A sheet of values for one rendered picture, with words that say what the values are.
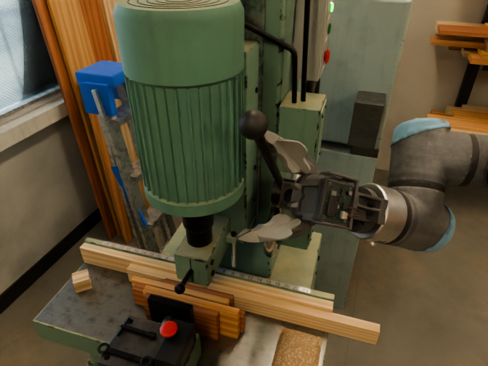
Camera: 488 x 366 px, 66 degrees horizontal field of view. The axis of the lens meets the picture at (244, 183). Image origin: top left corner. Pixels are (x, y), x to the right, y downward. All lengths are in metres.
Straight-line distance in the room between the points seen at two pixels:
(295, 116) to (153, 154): 0.30
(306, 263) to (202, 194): 0.57
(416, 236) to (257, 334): 0.38
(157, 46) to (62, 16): 1.54
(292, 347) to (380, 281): 1.50
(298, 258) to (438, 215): 0.53
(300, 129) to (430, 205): 0.28
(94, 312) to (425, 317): 1.64
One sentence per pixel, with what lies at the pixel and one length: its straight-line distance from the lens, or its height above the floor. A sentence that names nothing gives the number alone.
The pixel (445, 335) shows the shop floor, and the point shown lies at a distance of 2.14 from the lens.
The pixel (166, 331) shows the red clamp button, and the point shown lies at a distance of 0.69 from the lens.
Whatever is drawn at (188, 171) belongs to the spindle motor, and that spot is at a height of 1.28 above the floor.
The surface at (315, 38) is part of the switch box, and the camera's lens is 0.81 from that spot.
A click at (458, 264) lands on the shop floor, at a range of 2.51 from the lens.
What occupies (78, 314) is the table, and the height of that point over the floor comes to 0.90.
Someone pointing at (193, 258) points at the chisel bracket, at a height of 1.07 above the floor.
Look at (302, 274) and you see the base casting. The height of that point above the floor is 0.80.
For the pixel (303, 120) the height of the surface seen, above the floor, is 1.27.
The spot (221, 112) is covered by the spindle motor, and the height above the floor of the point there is 1.37.
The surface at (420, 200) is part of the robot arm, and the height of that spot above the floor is 1.23.
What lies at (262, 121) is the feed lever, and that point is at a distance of 0.43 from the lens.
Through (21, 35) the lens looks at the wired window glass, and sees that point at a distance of 2.17.
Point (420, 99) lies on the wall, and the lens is 2.95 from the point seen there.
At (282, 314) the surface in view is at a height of 0.92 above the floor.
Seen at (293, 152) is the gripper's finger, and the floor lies 1.33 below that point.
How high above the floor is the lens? 1.59
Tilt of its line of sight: 34 degrees down
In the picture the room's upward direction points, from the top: straight up
